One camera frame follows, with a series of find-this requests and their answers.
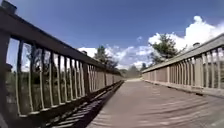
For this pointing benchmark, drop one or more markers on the tall pine tree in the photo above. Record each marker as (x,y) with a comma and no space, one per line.
(165,48)
(104,57)

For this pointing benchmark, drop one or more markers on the distant wood of trees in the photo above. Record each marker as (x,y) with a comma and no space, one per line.
(132,71)

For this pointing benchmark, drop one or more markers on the wooden plank bridge deck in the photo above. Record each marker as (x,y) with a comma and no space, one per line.
(146,103)

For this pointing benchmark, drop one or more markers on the wooden railing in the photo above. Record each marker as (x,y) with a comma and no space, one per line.
(50,50)
(196,63)

